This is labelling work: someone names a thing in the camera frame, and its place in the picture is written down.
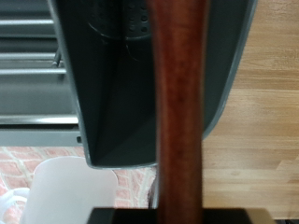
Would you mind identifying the metal wire dish rack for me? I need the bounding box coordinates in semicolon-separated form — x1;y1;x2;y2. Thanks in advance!
0;18;78;125

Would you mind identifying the dark grey cutlery holder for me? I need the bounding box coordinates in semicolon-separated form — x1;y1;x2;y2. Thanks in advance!
47;0;259;171

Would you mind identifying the white plastic mug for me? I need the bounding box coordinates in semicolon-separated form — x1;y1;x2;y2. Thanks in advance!
0;155;119;224

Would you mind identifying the pink checkered dish cloth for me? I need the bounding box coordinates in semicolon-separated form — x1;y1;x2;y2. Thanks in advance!
0;146;157;224

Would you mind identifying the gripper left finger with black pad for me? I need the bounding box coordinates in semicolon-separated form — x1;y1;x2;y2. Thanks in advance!
86;207;161;224

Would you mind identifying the brown wooden spoon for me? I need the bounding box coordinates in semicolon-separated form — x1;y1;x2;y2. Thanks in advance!
149;0;209;224

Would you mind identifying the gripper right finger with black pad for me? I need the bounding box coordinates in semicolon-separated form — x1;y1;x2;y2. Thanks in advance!
201;207;278;224

